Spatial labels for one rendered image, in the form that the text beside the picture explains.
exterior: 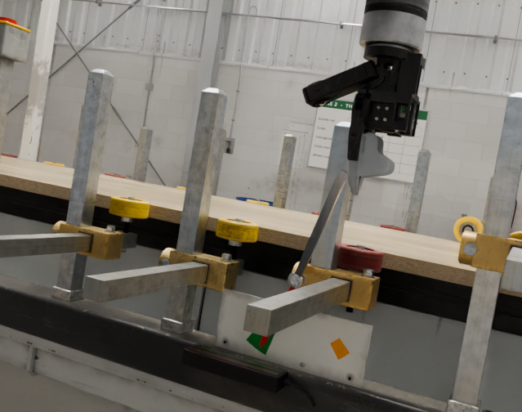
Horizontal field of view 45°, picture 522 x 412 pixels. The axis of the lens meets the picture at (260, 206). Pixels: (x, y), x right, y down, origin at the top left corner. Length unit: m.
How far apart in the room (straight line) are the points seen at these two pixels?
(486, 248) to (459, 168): 7.17
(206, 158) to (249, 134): 7.51
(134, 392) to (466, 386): 0.60
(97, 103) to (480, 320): 0.77
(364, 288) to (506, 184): 0.26
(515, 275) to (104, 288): 0.50
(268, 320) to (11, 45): 0.91
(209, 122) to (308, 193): 7.25
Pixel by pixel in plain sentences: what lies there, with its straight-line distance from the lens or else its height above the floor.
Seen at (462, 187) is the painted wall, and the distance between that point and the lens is 8.11.
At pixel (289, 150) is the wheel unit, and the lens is 2.21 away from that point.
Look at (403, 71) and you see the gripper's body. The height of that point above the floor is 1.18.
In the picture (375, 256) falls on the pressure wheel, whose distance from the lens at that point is 1.05.
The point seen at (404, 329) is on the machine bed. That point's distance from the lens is 1.22.
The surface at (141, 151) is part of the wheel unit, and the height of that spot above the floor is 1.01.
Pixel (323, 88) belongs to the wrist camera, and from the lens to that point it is 0.94.
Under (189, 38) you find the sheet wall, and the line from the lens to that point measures 9.22.
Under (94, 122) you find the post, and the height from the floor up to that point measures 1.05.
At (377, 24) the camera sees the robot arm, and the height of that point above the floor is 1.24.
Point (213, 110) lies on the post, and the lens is 1.10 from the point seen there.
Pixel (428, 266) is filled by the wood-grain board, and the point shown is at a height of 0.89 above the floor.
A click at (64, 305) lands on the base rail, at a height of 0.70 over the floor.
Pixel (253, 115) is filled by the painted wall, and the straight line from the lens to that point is 8.62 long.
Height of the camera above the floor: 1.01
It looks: 3 degrees down
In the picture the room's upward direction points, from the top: 10 degrees clockwise
